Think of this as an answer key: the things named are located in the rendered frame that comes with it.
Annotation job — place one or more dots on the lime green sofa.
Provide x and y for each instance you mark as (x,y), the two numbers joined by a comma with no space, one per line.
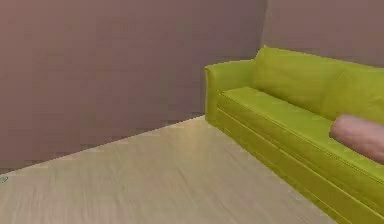
(286,110)

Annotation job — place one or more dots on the pink cushion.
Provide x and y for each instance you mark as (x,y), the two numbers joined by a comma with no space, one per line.
(361,136)

